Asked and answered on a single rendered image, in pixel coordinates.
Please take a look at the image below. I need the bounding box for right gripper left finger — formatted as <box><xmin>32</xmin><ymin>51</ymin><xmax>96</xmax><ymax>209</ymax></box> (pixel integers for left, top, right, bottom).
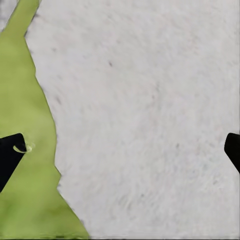
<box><xmin>0</xmin><ymin>133</ymin><xmax>32</xmax><ymax>193</ymax></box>

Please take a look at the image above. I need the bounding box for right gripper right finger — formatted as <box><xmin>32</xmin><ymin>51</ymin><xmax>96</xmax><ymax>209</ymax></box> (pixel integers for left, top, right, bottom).
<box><xmin>223</xmin><ymin>133</ymin><xmax>240</xmax><ymax>173</ymax></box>

